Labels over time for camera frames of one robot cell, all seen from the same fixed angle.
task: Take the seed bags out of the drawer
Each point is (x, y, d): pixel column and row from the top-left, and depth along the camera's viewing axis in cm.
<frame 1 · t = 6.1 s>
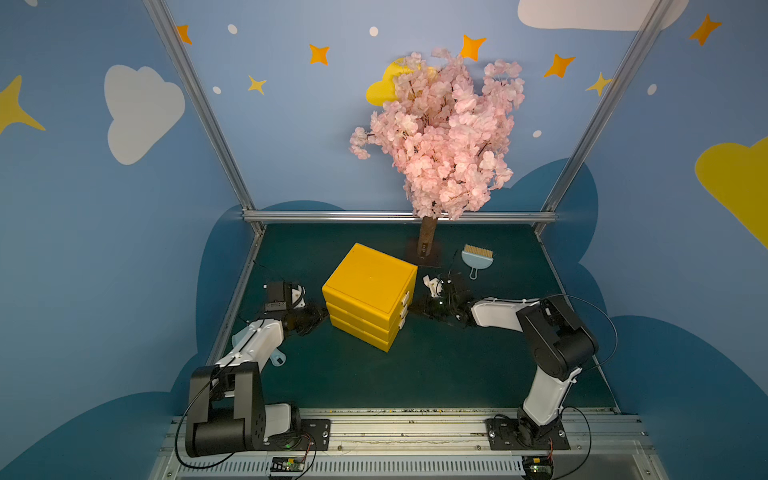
left hand: (330, 308, 89), fingers closed
right hand: (410, 305, 94), fingers closed
yellow plastic drawer cabinet: (367, 296, 76), point 24 cm above the table

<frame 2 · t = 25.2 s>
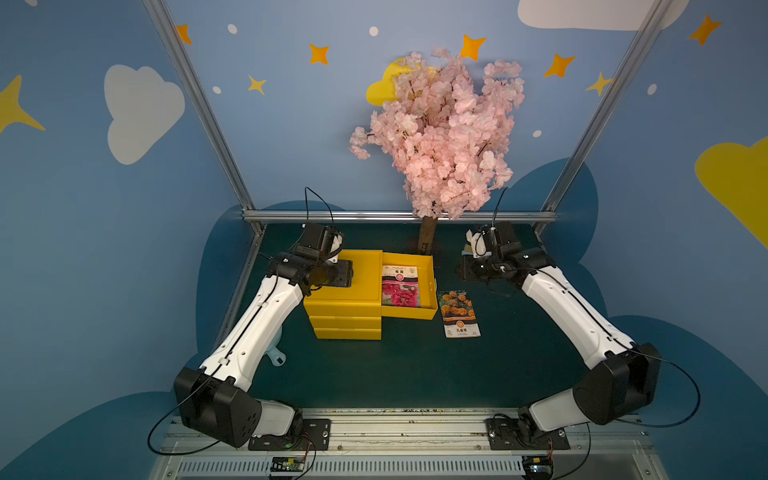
left hand: (341, 268, 79), fingers open
right hand: (464, 265, 83), fingers open
yellow plastic drawer cabinet: (350, 313, 78), point 19 cm above the table
yellow top drawer: (428, 297, 86), point 16 cm above the table
pink flower seed bag: (400, 286, 88), point 16 cm above the table
orange marigold seed bag: (458, 314, 100), on the table

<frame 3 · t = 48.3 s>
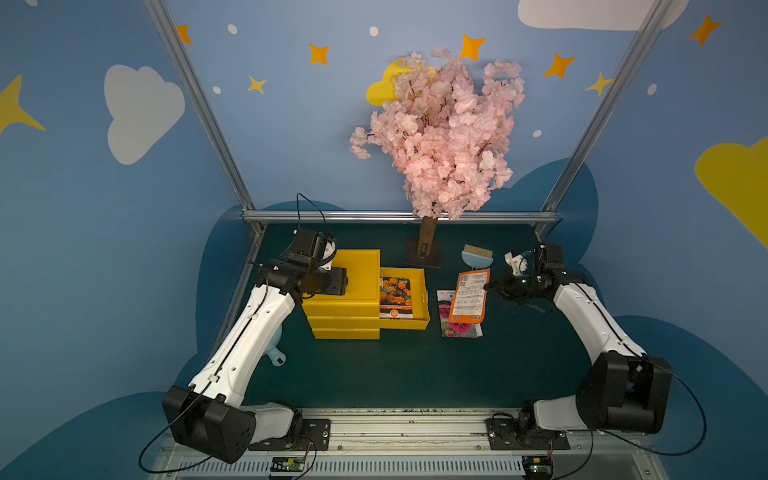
left hand: (336, 276, 78), fingers open
right hand: (488, 284, 85), fingers closed
orange marigold seed bag 2: (396, 301, 93), point 8 cm above the table
orange back-side seed bag: (469, 297, 89), point 13 cm above the table
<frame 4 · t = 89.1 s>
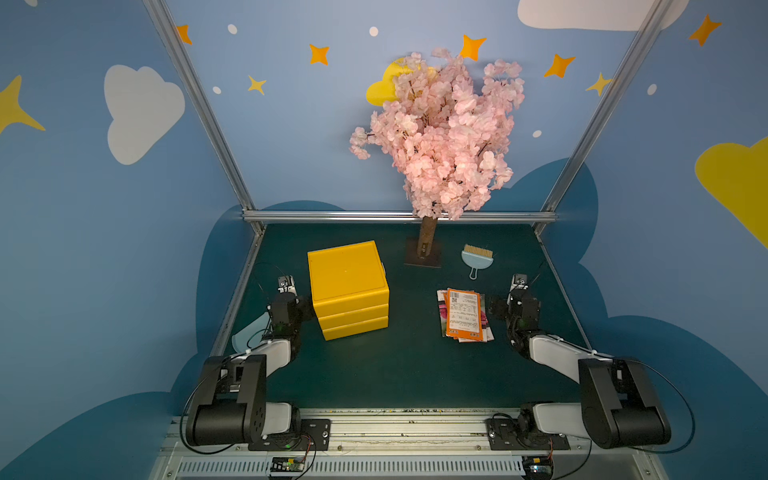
left hand: (296, 294, 92), fingers open
right hand: (517, 295, 93), fingers open
white back-side seed bag: (463, 315, 96), point 3 cm above the table
